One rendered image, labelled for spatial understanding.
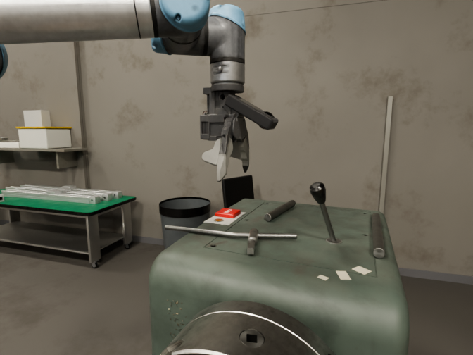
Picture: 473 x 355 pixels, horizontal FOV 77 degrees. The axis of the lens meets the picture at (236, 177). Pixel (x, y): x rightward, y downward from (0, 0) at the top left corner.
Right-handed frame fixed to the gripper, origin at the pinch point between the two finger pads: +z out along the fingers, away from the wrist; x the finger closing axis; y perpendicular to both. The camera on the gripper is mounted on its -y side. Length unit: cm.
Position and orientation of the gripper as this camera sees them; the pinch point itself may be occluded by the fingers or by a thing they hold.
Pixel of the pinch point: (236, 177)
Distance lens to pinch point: 66.8
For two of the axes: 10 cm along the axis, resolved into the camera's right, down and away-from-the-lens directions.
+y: -9.2, -0.6, 3.8
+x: -3.9, 1.5, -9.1
